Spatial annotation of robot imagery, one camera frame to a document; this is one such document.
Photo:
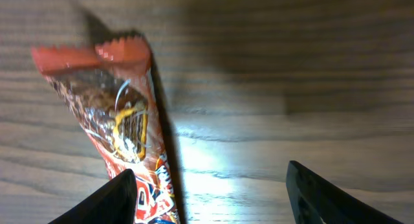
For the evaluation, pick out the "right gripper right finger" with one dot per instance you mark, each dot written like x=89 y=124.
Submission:
x=314 y=200

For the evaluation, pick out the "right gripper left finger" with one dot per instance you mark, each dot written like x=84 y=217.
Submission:
x=113 y=203

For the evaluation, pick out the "orange brown snack bar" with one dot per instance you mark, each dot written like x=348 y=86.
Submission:
x=108 y=87

